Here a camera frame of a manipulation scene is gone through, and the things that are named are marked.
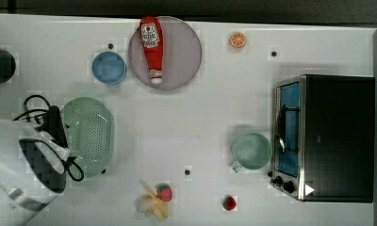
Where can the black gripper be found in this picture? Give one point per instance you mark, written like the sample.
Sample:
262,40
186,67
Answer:
53,125

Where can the green oval strainer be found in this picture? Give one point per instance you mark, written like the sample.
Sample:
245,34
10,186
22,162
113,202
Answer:
90,132

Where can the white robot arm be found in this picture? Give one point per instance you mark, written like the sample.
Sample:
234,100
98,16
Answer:
33,166

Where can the black cylindrical cup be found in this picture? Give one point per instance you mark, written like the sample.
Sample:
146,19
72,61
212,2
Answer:
7,66

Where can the blue small bowl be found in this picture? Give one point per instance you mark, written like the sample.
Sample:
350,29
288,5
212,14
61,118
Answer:
109,68

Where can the peeled toy banana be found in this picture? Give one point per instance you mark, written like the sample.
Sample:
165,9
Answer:
151,205

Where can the toy strawberry beside banana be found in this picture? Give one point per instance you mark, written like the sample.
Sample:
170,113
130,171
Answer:
164,192

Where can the red ketchup bottle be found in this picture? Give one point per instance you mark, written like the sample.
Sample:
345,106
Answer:
151,37

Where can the grey round plate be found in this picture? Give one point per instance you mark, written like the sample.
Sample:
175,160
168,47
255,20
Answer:
182,55

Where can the lone toy strawberry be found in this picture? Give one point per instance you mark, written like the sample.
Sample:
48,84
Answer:
229,203

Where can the green mug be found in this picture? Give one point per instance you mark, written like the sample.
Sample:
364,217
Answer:
251,151

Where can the toy orange slice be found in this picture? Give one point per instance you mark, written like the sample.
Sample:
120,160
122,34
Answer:
238,40

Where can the black toaster oven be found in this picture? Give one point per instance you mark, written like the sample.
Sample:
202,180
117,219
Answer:
323,138

